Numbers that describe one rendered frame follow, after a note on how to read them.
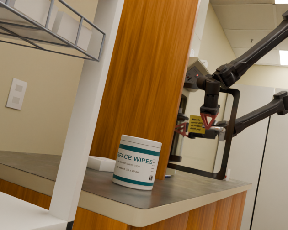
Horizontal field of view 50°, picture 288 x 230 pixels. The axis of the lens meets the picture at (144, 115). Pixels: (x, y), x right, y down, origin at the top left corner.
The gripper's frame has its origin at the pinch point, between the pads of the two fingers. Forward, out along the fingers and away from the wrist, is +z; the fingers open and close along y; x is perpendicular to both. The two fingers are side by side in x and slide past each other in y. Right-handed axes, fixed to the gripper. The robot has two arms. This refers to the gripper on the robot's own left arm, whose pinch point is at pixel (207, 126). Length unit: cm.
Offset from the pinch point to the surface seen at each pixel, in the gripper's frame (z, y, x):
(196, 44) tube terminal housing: -30, -46, -20
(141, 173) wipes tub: 1, 50, -8
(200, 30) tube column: -38, -52, -20
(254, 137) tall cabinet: 104, -297, 8
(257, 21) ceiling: -47, -248, -7
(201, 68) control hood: -20.7, -23.9, -11.1
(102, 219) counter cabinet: 1, 74, -7
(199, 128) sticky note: 2.4, -3.5, -4.3
